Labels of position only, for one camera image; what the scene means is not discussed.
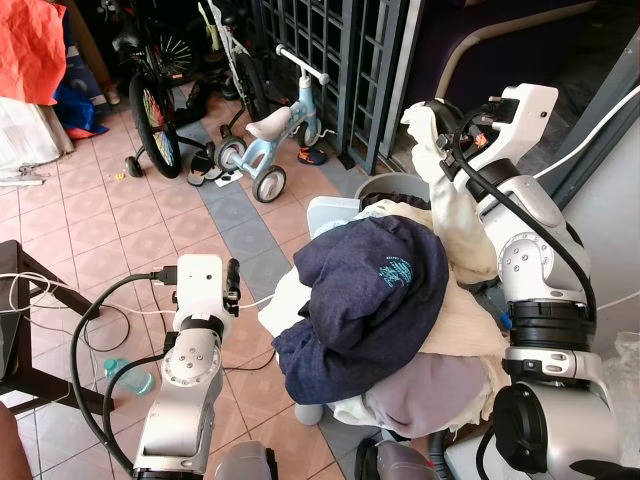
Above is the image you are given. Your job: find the cream cloth garment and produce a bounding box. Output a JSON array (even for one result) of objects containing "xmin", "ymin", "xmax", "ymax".
[{"xmin": 400, "ymin": 100, "xmax": 501, "ymax": 289}]

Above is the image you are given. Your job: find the white cloth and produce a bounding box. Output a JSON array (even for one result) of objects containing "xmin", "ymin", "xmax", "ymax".
[{"xmin": 257, "ymin": 264, "xmax": 313, "ymax": 338}]

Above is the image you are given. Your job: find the dark purple sofa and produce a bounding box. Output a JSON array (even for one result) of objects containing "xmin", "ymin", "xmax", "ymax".
[{"xmin": 408, "ymin": 0, "xmax": 607, "ymax": 113}]

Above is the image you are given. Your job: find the grey bucket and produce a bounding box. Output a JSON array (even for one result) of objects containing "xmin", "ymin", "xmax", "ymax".
[{"xmin": 354, "ymin": 171, "xmax": 437, "ymax": 213}]

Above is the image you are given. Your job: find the white laundry basket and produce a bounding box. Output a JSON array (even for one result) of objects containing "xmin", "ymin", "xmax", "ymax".
[{"xmin": 294, "ymin": 194, "xmax": 513, "ymax": 437}]

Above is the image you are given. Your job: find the black metal gate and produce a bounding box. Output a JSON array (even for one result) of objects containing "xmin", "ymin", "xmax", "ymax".
[{"xmin": 252, "ymin": 0, "xmax": 413, "ymax": 176}]

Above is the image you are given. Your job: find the light blue kids tricycle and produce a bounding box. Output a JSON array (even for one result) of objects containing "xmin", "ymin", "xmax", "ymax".
[{"xmin": 204, "ymin": 44, "xmax": 332, "ymax": 204}]

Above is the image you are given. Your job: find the green plastic bottle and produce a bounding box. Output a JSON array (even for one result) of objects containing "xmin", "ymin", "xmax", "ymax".
[{"xmin": 103, "ymin": 357, "xmax": 157, "ymax": 398}]

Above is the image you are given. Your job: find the navy blue garment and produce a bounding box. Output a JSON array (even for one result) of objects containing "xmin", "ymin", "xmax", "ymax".
[{"xmin": 271, "ymin": 214, "xmax": 452, "ymax": 406}]

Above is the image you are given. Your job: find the red sandal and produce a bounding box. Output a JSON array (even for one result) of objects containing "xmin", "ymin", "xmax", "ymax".
[{"xmin": 298, "ymin": 146, "xmax": 329, "ymax": 167}]

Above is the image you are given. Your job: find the grey left robot leg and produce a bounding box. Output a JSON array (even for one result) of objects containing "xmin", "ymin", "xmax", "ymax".
[{"xmin": 213, "ymin": 440, "xmax": 278, "ymax": 480}]

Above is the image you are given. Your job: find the grey robot leg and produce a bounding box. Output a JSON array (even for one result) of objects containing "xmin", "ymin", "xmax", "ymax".
[
  {"xmin": 213, "ymin": 440, "xmax": 278, "ymax": 480},
  {"xmin": 372, "ymin": 438, "xmax": 443, "ymax": 480}
]

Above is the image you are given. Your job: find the black kids bicycle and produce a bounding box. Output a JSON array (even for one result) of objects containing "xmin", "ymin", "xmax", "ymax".
[{"xmin": 108, "ymin": 0, "xmax": 217, "ymax": 181}]

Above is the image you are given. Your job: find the white bicycle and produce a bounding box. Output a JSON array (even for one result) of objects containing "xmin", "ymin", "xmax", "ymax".
[{"xmin": 198, "ymin": 0, "xmax": 273, "ymax": 123}]

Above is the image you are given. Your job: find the dark wooden table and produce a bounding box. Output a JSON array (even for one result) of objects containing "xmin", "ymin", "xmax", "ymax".
[{"xmin": 0, "ymin": 240, "xmax": 113, "ymax": 415}]

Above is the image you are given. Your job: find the beige cloth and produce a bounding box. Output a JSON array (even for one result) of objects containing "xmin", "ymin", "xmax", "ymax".
[{"xmin": 440, "ymin": 282, "xmax": 513, "ymax": 389}]

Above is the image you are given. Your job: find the lilac garment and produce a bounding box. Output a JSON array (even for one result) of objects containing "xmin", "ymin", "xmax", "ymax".
[{"xmin": 362, "ymin": 350, "xmax": 493, "ymax": 438}]

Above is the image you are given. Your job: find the clear bubble wrap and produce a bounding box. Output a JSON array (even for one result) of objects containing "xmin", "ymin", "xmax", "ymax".
[{"xmin": 606, "ymin": 332, "xmax": 640, "ymax": 443}]

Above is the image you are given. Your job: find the blue bag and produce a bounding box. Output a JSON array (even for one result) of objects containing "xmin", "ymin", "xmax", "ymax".
[{"xmin": 52, "ymin": 80, "xmax": 112, "ymax": 141}]

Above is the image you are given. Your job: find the grey right robot leg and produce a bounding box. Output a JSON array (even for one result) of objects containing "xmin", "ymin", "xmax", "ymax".
[{"xmin": 372, "ymin": 438, "xmax": 443, "ymax": 480}]

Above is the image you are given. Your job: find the white sack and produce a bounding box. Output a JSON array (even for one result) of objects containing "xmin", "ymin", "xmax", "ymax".
[{"xmin": 0, "ymin": 94, "xmax": 77, "ymax": 173}]

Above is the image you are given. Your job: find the person bare knee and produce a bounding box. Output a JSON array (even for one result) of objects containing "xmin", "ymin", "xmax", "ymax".
[{"xmin": 0, "ymin": 403, "xmax": 33, "ymax": 480}]

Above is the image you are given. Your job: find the orange cloth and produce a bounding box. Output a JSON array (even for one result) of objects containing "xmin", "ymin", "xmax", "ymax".
[{"xmin": 0, "ymin": 0, "xmax": 69, "ymax": 107}]

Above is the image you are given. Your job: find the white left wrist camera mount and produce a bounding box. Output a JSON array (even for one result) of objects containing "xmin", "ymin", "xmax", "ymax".
[{"xmin": 174, "ymin": 254, "xmax": 232, "ymax": 318}]

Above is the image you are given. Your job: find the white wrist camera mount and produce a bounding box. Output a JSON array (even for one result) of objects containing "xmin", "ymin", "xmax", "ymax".
[
  {"xmin": 478, "ymin": 84, "xmax": 560, "ymax": 166},
  {"xmin": 174, "ymin": 254, "xmax": 232, "ymax": 318}
]

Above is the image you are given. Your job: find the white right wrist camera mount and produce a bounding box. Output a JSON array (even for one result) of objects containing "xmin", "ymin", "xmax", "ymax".
[{"xmin": 478, "ymin": 84, "xmax": 560, "ymax": 166}]

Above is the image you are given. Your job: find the white hose cable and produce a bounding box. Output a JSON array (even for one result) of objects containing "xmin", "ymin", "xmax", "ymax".
[{"xmin": 528, "ymin": 84, "xmax": 640, "ymax": 183}]

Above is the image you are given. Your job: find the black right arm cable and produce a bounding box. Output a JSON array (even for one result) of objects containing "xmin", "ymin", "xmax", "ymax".
[{"xmin": 448, "ymin": 128, "xmax": 599, "ymax": 323}]

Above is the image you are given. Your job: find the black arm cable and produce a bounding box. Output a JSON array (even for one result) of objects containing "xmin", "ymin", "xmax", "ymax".
[
  {"xmin": 68, "ymin": 266, "xmax": 183, "ymax": 475},
  {"xmin": 448, "ymin": 128, "xmax": 599, "ymax": 323}
]

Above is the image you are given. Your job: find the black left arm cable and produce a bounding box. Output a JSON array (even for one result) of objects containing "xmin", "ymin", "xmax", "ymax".
[{"xmin": 68, "ymin": 266, "xmax": 183, "ymax": 475}]

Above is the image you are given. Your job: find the thin white floor cable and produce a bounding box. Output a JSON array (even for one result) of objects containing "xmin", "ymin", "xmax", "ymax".
[{"xmin": 0, "ymin": 268, "xmax": 276, "ymax": 323}]

